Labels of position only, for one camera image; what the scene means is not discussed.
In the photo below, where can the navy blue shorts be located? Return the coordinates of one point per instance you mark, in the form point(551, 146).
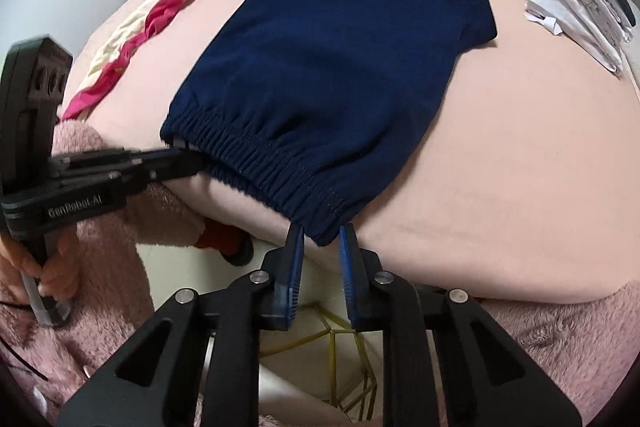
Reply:
point(313, 107)

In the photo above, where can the gold wire basket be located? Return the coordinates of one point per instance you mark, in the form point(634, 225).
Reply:
point(319, 373)

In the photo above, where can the pink fluffy blanket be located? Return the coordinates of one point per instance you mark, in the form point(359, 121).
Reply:
point(112, 301)

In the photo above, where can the magenta and cream garment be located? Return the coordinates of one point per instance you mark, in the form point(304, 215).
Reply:
point(112, 59)

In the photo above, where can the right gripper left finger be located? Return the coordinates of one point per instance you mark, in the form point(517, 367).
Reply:
point(284, 266)

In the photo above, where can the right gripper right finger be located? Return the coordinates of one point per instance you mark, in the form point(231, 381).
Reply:
point(359, 267)

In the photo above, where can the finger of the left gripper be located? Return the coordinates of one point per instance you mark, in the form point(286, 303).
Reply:
point(170, 156)
point(139, 177)

